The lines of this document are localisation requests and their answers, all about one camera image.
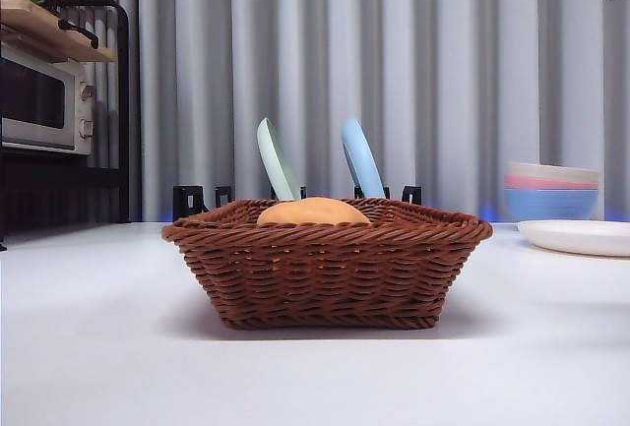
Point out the brown potato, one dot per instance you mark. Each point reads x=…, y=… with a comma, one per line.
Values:
x=315, y=212

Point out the brown wicker basket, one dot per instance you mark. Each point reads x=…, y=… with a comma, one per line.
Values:
x=320, y=273

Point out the pale green plate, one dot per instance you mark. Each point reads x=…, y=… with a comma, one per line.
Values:
x=275, y=165

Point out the pale blue plate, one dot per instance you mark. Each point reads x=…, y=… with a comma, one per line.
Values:
x=363, y=160

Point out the black dish rack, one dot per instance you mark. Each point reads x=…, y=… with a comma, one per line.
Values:
x=184, y=200

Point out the grey curtain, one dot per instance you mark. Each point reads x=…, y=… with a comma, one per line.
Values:
x=394, y=52

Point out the pink bowl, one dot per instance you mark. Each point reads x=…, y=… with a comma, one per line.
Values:
x=531, y=182

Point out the blue bowl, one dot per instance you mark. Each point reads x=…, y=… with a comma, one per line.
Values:
x=551, y=204

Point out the cream bowl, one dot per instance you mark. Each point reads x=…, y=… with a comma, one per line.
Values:
x=551, y=170

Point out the white plate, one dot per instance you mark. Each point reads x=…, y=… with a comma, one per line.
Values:
x=581, y=236

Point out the silver toaster oven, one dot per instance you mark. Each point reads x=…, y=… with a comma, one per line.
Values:
x=29, y=101

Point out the black metal shelf frame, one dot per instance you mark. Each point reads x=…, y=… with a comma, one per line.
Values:
x=123, y=126

